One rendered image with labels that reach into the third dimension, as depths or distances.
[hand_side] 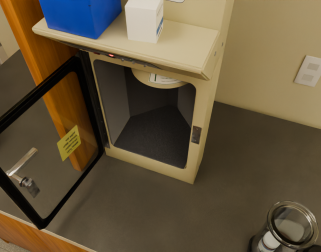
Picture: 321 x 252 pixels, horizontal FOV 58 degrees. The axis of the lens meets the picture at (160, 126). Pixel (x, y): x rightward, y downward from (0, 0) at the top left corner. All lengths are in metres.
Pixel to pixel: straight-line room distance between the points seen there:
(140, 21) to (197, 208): 0.63
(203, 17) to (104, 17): 0.17
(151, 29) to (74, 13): 0.13
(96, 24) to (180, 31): 0.15
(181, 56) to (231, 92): 0.75
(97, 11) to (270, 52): 0.70
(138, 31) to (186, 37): 0.08
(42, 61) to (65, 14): 0.21
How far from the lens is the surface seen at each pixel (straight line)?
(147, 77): 0.71
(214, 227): 0.93
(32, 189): 0.75
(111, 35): 0.53
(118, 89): 0.89
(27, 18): 0.67
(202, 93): 0.65
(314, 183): 1.10
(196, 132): 0.75
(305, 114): 1.25
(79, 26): 0.53
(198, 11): 0.55
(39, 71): 0.72
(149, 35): 0.50
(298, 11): 1.00
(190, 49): 0.50
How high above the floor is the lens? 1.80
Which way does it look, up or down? 51 degrees down
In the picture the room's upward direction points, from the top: straight up
